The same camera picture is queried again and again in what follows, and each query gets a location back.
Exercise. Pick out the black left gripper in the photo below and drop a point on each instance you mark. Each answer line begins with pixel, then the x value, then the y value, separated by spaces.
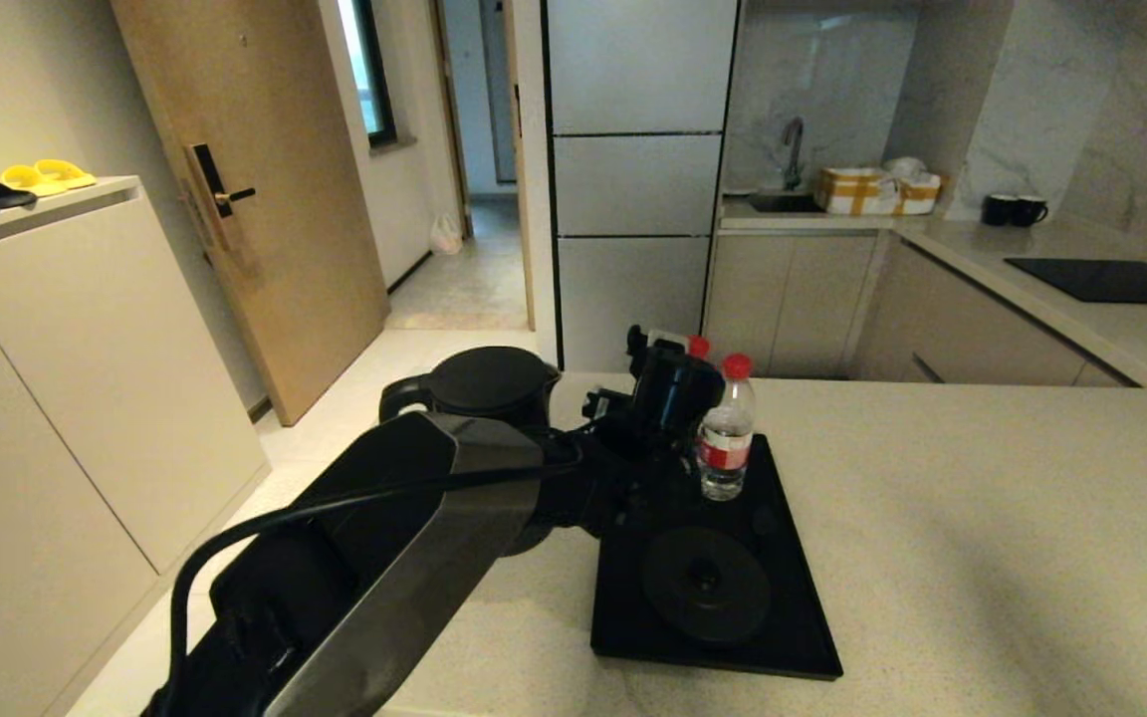
pixel 668 398

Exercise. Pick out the black electric kettle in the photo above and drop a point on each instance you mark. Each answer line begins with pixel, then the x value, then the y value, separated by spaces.
pixel 489 383

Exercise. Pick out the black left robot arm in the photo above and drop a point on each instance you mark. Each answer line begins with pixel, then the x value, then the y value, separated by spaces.
pixel 384 558

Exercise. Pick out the red-label water bottle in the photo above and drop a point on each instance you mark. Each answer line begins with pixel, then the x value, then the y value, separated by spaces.
pixel 698 347
pixel 726 443

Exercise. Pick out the black round kettle base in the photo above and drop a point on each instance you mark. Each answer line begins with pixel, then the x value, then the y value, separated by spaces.
pixel 706 588

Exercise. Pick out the beige kitchen base cabinet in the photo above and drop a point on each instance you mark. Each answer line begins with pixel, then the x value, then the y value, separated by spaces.
pixel 793 299

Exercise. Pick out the black rectangular tray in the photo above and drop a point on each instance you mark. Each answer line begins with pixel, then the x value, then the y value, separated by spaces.
pixel 623 597

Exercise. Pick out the tall grey fridge cabinet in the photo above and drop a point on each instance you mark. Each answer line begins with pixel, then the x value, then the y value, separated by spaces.
pixel 633 179

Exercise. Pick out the kitchen sink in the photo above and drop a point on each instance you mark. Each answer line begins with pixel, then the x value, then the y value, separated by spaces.
pixel 783 202

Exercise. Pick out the white plastic bag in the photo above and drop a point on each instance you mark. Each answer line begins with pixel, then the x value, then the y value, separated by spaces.
pixel 445 235

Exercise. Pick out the metal kitchen faucet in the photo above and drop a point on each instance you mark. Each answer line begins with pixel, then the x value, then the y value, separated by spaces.
pixel 793 149

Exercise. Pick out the yellow-taped cardboard box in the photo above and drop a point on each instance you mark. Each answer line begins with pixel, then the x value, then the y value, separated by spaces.
pixel 857 192

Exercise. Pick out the white bag on box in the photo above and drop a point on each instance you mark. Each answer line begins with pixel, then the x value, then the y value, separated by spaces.
pixel 904 168

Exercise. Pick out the black mug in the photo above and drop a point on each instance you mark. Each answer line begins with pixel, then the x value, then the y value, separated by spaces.
pixel 1028 212
pixel 996 210

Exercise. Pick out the wooden door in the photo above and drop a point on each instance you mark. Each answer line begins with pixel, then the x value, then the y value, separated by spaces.
pixel 285 199

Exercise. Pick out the dark-framed window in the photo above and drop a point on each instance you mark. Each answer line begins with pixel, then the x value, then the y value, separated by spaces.
pixel 372 70

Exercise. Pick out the black induction cooktop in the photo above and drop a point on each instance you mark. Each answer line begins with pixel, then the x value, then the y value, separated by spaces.
pixel 1111 282

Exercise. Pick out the white shoe cabinet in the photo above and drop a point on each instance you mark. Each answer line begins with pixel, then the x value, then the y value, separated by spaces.
pixel 66 378

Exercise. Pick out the yellow slipper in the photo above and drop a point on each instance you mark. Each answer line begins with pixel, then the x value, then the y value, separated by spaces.
pixel 30 180
pixel 64 173

